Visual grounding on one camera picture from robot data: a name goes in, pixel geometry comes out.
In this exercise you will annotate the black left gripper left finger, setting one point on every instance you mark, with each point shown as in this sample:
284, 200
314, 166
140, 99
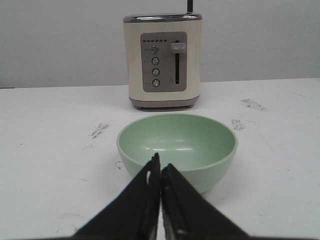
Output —
134, 213

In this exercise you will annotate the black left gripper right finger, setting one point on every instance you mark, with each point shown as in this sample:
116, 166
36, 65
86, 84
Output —
187, 215

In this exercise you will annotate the light green bowl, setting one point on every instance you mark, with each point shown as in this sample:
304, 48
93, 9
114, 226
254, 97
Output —
201, 149

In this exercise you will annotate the cream two-slot toaster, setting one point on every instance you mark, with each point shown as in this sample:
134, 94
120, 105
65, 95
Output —
163, 54

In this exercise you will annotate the black tripod pole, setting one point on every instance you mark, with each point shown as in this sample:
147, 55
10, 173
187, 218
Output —
189, 6

